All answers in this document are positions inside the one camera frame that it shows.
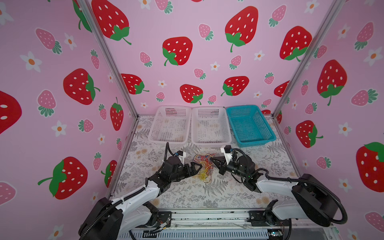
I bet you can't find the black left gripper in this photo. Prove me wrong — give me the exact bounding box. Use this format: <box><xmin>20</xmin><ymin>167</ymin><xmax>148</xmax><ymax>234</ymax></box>
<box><xmin>169</xmin><ymin>162</ymin><xmax>202</xmax><ymax>184</ymax></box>

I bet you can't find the coloured cable bundle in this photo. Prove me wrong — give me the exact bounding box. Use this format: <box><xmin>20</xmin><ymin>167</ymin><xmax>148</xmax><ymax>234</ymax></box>
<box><xmin>191</xmin><ymin>153</ymin><xmax>217</xmax><ymax>184</ymax></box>

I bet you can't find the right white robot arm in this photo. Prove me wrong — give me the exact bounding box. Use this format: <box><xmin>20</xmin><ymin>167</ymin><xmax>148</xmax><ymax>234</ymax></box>
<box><xmin>211</xmin><ymin>156</ymin><xmax>348</xmax><ymax>227</ymax></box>

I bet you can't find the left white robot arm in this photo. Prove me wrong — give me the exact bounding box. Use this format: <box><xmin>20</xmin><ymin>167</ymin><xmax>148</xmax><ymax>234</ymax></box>
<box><xmin>79</xmin><ymin>156</ymin><xmax>203</xmax><ymax>240</ymax></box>

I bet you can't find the middle white plastic basket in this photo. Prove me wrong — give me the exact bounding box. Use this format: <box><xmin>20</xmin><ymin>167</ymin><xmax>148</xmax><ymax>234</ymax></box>
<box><xmin>191</xmin><ymin>107</ymin><xmax>232</xmax><ymax>148</ymax></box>

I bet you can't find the white plastic basket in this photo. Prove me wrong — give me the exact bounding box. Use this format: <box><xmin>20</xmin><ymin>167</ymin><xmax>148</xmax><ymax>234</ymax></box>
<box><xmin>191</xmin><ymin>107</ymin><xmax>232</xmax><ymax>148</ymax></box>
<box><xmin>148</xmin><ymin>106</ymin><xmax>192</xmax><ymax>146</ymax></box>

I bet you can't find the teal plastic basket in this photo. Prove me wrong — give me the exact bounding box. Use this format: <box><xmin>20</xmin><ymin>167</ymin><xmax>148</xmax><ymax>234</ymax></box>
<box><xmin>226</xmin><ymin>105</ymin><xmax>276</xmax><ymax>148</ymax></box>

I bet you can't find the left white plastic basket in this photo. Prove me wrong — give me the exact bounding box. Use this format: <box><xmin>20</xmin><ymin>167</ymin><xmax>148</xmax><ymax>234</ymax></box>
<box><xmin>148</xmin><ymin>106</ymin><xmax>192</xmax><ymax>146</ymax></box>

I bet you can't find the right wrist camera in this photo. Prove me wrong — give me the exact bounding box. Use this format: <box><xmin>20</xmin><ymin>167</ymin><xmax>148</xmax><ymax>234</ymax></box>
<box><xmin>221</xmin><ymin>145</ymin><xmax>233</xmax><ymax>164</ymax></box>

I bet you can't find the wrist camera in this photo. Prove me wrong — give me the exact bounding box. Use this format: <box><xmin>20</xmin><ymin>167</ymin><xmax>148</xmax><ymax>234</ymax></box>
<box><xmin>221</xmin><ymin>145</ymin><xmax>233</xmax><ymax>164</ymax></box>
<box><xmin>174</xmin><ymin>151</ymin><xmax>187</xmax><ymax>161</ymax></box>

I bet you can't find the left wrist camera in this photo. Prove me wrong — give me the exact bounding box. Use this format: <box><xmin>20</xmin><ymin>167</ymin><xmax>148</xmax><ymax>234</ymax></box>
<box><xmin>174</xmin><ymin>151</ymin><xmax>187</xmax><ymax>161</ymax></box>

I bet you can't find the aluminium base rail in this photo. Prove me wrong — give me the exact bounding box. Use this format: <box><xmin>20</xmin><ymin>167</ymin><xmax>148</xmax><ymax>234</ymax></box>
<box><xmin>92</xmin><ymin>208</ymin><xmax>334</xmax><ymax>240</ymax></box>

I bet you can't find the left aluminium corner post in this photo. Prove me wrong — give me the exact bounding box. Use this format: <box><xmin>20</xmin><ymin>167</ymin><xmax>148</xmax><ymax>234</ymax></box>
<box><xmin>79</xmin><ymin>1</ymin><xmax>139</xmax><ymax>119</ymax></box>

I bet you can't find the aluminium corner post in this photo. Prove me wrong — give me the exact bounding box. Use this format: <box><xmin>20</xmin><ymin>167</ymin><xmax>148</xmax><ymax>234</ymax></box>
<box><xmin>79</xmin><ymin>1</ymin><xmax>139</xmax><ymax>119</ymax></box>
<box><xmin>272</xmin><ymin>0</ymin><xmax>345</xmax><ymax>120</ymax></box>

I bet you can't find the right aluminium corner post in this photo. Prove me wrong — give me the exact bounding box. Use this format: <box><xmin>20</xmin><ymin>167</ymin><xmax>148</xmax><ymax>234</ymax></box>
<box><xmin>272</xmin><ymin>0</ymin><xmax>345</xmax><ymax>120</ymax></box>

